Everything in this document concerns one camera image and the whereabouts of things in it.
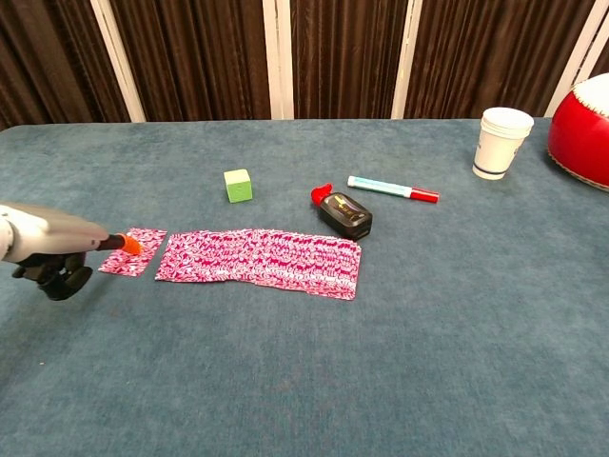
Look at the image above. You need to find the left robot hand orange fingertip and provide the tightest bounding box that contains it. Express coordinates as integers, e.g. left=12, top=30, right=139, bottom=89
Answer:
left=0, top=201, right=145, bottom=302

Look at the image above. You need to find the green cube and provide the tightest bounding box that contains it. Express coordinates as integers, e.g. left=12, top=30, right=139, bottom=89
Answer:
left=223, top=168, right=254, bottom=205

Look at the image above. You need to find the dark brown curtain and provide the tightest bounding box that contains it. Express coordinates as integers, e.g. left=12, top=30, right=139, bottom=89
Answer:
left=0, top=0, right=609, bottom=132

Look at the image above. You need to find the pink patterned card spread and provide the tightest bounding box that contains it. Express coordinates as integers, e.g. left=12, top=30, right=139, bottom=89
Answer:
left=208, top=228, right=363, bottom=302

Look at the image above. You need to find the blue felt table cover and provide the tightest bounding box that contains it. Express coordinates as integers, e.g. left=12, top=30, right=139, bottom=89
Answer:
left=0, top=116, right=609, bottom=457

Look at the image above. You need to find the black bottle red cap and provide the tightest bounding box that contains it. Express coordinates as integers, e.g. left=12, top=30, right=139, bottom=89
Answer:
left=310, top=181, right=374, bottom=241

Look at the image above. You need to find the white marker red cap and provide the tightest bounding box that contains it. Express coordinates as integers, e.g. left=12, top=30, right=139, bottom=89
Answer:
left=346, top=174, right=441, bottom=205

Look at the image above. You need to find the white paper cup stack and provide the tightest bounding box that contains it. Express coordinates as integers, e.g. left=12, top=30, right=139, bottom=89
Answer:
left=471, top=107, right=536, bottom=181

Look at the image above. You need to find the red and white ball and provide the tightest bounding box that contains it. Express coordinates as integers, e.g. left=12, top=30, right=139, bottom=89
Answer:
left=545, top=71, right=609, bottom=194

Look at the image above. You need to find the white partition frame post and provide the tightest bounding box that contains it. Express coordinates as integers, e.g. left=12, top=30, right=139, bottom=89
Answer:
left=390, top=0, right=424, bottom=120
left=543, top=0, right=609, bottom=118
left=88, top=0, right=147, bottom=124
left=262, top=0, right=295, bottom=121

